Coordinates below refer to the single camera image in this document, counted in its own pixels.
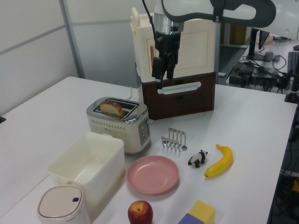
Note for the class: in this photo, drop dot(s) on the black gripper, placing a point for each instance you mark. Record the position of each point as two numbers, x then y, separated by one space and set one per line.
169 44

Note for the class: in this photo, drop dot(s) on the toasted bread slice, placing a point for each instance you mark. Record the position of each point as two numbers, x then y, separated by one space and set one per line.
112 107

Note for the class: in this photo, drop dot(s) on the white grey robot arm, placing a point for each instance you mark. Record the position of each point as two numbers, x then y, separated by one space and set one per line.
233 14

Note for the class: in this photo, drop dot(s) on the cream chrome toaster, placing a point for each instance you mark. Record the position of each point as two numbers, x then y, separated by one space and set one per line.
116 128

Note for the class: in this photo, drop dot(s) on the cream toy cabinet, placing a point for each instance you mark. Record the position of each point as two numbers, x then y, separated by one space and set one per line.
196 46

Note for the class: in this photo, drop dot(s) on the brown wooden drawer box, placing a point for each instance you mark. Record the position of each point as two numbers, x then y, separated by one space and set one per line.
201 102

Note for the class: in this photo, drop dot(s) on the metal toast rack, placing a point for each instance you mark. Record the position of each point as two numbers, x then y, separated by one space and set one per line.
175 140

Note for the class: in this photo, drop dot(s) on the black electronics box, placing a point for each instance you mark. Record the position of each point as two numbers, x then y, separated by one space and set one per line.
238 77

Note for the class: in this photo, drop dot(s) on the black monitor stand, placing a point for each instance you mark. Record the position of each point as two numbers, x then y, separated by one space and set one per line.
259 56

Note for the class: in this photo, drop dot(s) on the panda toy figure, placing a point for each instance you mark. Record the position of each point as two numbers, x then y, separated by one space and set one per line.
197 159

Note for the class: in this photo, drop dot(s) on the pink plate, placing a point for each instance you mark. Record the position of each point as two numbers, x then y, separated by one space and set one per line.
153 175

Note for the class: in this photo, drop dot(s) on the yellow banana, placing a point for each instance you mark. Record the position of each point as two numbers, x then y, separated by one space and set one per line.
222 163

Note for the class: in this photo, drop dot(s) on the white plastic storage bin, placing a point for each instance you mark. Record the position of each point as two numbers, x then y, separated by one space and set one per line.
102 182

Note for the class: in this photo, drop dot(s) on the black keyboard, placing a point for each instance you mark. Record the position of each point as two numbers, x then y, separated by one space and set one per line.
293 60

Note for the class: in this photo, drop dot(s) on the black desk clamp pole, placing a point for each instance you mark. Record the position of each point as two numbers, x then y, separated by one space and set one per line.
293 93

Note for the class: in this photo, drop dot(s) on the yellow block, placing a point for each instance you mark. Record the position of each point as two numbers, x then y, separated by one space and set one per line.
203 210

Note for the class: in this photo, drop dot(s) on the red apple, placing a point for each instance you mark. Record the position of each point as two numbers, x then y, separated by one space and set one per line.
140 213

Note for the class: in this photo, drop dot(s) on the purple block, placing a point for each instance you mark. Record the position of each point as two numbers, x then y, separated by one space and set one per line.
190 219

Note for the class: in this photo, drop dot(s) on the black flat object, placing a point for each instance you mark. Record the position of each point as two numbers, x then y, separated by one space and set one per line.
2 120

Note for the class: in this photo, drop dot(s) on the small beige lidded trash can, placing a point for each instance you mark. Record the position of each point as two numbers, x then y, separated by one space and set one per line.
58 205

